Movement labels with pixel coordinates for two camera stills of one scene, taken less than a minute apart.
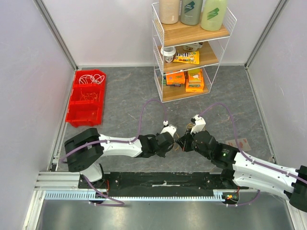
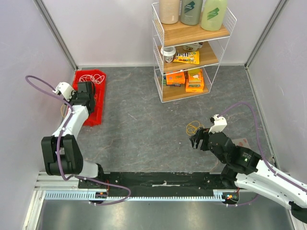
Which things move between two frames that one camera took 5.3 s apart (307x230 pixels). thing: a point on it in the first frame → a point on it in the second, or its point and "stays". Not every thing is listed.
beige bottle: x=169 y=11 stays
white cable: x=96 y=78 stays
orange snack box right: x=194 y=82 stays
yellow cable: x=173 y=143 → x=61 y=109
